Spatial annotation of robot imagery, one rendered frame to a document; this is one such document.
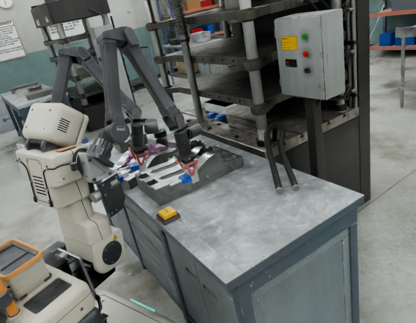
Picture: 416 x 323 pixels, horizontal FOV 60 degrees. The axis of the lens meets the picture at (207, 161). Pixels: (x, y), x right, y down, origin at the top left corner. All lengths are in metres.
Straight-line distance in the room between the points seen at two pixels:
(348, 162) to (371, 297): 0.92
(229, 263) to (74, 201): 0.65
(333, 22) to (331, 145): 0.92
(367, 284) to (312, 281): 0.79
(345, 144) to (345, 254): 1.10
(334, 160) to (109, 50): 1.69
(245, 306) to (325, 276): 0.44
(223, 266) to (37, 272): 0.67
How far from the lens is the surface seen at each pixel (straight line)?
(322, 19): 1.82
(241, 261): 1.29
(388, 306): 2.26
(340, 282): 1.77
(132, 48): 1.50
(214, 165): 1.80
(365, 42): 2.62
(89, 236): 1.57
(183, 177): 1.59
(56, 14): 6.14
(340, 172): 2.66
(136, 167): 1.79
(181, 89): 2.94
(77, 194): 1.52
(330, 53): 1.88
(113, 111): 1.40
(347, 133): 2.62
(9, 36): 8.74
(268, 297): 1.45
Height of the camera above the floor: 1.63
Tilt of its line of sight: 24 degrees down
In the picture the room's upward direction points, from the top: 12 degrees counter-clockwise
